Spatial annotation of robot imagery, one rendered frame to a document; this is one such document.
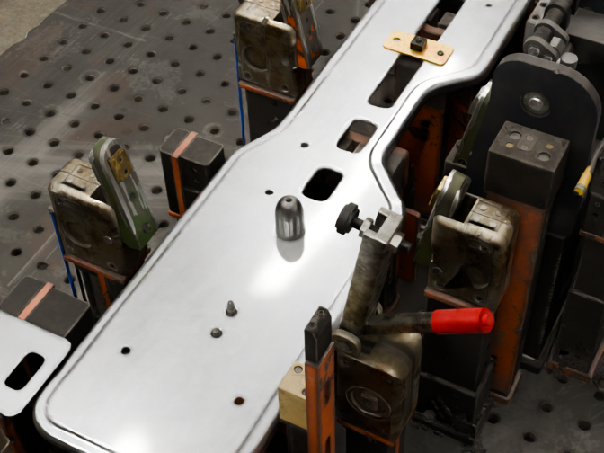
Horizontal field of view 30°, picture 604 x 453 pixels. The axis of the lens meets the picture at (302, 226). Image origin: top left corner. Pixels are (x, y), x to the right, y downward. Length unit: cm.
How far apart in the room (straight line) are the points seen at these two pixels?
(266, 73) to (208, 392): 52
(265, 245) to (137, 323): 16
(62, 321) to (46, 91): 76
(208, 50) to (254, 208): 72
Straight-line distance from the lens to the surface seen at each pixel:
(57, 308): 121
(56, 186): 124
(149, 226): 123
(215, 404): 109
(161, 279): 119
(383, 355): 105
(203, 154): 132
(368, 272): 96
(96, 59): 194
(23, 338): 117
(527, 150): 114
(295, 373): 102
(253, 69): 148
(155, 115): 181
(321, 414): 98
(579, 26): 124
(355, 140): 134
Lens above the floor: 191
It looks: 48 degrees down
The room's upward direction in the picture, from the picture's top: 2 degrees counter-clockwise
